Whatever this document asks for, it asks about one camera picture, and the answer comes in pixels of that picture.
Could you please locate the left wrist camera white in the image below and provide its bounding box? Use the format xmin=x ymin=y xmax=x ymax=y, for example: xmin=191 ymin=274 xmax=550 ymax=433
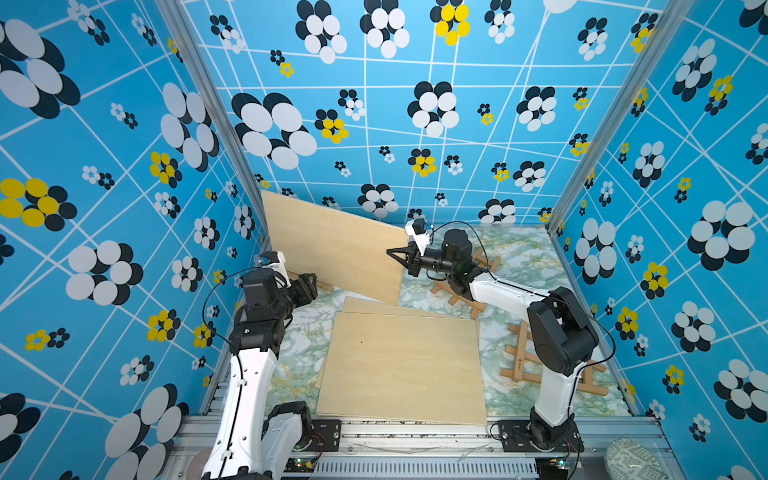
xmin=259 ymin=250 xmax=291 ymax=288

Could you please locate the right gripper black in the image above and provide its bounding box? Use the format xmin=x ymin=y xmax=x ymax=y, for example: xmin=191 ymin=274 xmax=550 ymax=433
xmin=388 ymin=243 xmax=458 ymax=280

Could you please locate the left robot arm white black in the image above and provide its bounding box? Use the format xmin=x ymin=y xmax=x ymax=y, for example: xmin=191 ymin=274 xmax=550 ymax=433
xmin=201 ymin=267 xmax=318 ymax=479

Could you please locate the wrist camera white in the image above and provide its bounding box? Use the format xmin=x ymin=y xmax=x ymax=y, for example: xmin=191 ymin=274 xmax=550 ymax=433
xmin=259 ymin=250 xmax=291 ymax=288
xmin=405 ymin=218 xmax=432 ymax=255

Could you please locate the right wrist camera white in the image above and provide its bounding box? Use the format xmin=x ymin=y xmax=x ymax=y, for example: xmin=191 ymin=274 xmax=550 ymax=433
xmin=405 ymin=218 xmax=432 ymax=255

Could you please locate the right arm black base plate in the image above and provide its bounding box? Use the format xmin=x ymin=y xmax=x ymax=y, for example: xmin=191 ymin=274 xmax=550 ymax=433
xmin=492 ymin=420 xmax=584 ymax=455

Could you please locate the green patterned round object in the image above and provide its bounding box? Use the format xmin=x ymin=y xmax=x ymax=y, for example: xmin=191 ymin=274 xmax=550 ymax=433
xmin=604 ymin=438 xmax=666 ymax=480

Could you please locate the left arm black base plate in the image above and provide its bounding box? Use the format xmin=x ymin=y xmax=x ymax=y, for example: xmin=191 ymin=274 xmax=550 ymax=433
xmin=260 ymin=413 xmax=341 ymax=456

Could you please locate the pink translucent bowl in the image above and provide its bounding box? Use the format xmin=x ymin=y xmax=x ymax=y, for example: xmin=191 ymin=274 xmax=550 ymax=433
xmin=184 ymin=448 xmax=211 ymax=480

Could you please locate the plywood board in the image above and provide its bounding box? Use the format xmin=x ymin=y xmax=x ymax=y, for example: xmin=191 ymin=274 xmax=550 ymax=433
xmin=341 ymin=297 xmax=461 ymax=320
xmin=261 ymin=191 xmax=408 ymax=305
xmin=317 ymin=313 xmax=487 ymax=426

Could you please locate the aluminium front rail frame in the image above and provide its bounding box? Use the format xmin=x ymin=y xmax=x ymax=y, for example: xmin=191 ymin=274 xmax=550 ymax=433
xmin=160 ymin=413 xmax=687 ymax=480

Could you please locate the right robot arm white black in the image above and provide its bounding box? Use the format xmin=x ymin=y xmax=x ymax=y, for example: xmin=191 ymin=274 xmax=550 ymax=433
xmin=386 ymin=220 xmax=600 ymax=451

